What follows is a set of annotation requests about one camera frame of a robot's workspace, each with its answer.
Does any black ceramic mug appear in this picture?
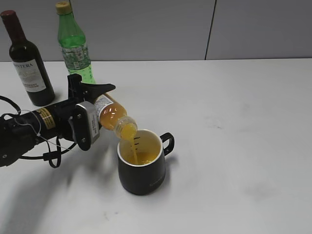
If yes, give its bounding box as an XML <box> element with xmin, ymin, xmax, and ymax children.
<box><xmin>117</xmin><ymin>129</ymin><xmax>175</xmax><ymax>195</ymax></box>

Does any black cable loop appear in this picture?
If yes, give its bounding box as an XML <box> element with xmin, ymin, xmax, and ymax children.
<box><xmin>19</xmin><ymin>136</ymin><xmax>78</xmax><ymax>169</ymax></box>

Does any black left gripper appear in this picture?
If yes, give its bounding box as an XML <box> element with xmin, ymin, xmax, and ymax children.
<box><xmin>53</xmin><ymin>74</ymin><xmax>116</xmax><ymax>141</ymax></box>

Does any green plastic soda bottle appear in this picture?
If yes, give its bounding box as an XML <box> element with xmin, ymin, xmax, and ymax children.
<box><xmin>56</xmin><ymin>1</ymin><xmax>96</xmax><ymax>84</ymax></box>

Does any white zip tie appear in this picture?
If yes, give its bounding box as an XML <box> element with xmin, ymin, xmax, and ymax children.
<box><xmin>1</xmin><ymin>108</ymin><xmax>76</xmax><ymax>154</ymax></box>

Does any orange juice bottle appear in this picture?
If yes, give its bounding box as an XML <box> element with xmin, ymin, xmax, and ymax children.
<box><xmin>94</xmin><ymin>94</ymin><xmax>138</xmax><ymax>141</ymax></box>

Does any red wine bottle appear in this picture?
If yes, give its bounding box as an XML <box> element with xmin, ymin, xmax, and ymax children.
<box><xmin>0</xmin><ymin>10</ymin><xmax>55</xmax><ymax>106</ymax></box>

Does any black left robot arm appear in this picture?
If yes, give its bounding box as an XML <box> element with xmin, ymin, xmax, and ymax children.
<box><xmin>0</xmin><ymin>74</ymin><xmax>116</xmax><ymax>168</ymax></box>

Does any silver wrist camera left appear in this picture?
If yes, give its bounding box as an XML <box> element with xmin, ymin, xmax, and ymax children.
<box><xmin>71</xmin><ymin>101</ymin><xmax>100</xmax><ymax>151</ymax></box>

